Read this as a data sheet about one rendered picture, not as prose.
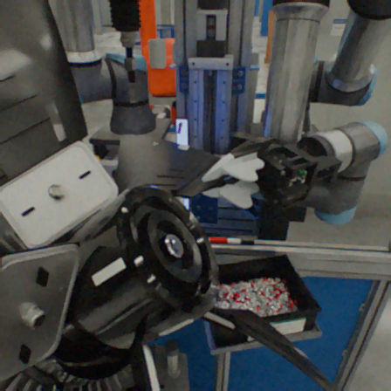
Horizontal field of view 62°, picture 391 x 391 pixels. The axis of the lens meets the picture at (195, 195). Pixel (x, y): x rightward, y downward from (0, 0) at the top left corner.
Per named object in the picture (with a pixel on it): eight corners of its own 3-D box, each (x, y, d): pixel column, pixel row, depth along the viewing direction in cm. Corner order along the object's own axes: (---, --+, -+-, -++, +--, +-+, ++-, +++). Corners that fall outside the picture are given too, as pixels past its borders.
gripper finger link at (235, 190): (221, 209, 42) (274, 187, 46) (196, 185, 46) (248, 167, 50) (219, 226, 44) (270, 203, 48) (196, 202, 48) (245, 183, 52)
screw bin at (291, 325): (214, 350, 63) (215, 327, 60) (196, 287, 78) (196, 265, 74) (316, 332, 67) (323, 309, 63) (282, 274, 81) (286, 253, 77)
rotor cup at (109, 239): (112, 416, 28) (232, 371, 23) (-35, 325, 23) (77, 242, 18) (147, 290, 41) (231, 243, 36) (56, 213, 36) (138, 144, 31)
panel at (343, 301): (108, 387, 124) (75, 258, 91) (109, 384, 126) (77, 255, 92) (325, 408, 118) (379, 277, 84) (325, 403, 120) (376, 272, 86)
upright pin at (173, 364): (164, 377, 47) (162, 350, 43) (167, 363, 48) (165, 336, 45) (179, 378, 46) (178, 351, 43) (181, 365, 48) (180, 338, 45)
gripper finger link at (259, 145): (236, 147, 44) (283, 138, 48) (229, 142, 45) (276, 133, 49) (231, 177, 47) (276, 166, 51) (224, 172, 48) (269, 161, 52)
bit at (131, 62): (130, 104, 30) (124, 43, 27) (126, 101, 31) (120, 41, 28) (140, 102, 31) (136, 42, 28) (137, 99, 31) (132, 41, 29)
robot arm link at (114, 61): (155, 99, 101) (153, 51, 94) (114, 105, 95) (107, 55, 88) (140, 91, 109) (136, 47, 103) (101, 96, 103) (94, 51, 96)
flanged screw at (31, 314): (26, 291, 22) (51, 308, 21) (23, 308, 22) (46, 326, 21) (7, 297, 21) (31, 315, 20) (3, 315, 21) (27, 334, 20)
